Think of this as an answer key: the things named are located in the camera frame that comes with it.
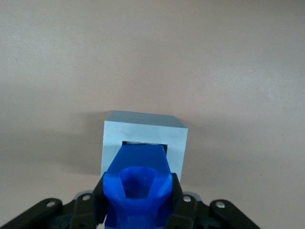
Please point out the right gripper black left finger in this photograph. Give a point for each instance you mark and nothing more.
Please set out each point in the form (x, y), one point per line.
(88, 210)

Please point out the gray cube base with socket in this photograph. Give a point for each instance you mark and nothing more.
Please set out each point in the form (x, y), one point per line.
(143, 133)

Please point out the blue plastic insert part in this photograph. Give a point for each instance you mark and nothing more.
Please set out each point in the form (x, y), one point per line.
(140, 162)

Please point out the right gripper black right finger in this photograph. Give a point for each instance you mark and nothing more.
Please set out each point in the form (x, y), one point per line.
(188, 212)

